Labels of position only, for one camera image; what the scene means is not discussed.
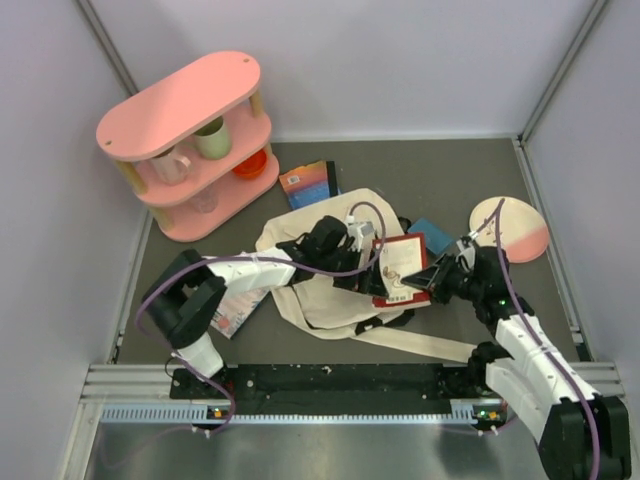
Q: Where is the pink three-tier shelf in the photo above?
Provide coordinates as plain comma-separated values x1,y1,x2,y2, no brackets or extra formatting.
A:
96,51,279,243

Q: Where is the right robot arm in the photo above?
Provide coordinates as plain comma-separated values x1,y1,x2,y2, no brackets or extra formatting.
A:
402,245,632,479

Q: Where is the blue wallet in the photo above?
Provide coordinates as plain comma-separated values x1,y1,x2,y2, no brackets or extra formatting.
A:
408,218,454,256

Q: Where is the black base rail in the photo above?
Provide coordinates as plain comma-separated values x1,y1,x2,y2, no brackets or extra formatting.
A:
169,362,481,415

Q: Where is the clear glass cup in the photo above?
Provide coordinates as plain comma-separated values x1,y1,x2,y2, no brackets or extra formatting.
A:
190,185,218,214

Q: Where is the pink mug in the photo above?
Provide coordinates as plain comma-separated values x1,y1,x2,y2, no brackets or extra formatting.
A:
149,146,192,185

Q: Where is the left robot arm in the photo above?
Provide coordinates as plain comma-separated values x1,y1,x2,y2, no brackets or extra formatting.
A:
140,215,377,397

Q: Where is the blue orange book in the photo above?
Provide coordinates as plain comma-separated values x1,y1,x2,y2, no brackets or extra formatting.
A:
279,160,341,210

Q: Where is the cream canvas backpack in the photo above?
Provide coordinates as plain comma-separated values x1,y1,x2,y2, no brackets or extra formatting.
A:
255,188,474,363

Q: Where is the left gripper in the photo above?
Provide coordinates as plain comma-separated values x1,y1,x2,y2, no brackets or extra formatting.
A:
317,243,386,297

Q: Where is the floral cover book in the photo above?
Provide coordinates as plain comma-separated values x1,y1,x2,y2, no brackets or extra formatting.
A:
211,289,269,339

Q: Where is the pink cream plate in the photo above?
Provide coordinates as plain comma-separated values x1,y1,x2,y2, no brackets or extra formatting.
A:
469,197,550,263

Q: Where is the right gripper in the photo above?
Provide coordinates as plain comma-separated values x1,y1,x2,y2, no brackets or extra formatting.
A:
402,251,484,304

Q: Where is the grey cable duct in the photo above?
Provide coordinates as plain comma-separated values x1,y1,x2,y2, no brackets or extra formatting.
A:
100,399,503,426

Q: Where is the red cream book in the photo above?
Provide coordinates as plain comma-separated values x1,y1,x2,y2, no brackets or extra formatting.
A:
372,233,431,310

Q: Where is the orange bowl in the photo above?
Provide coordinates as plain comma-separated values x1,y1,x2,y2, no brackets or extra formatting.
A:
232,150,268,180

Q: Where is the green mug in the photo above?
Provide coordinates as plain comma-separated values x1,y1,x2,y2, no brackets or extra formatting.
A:
194,117,232,160

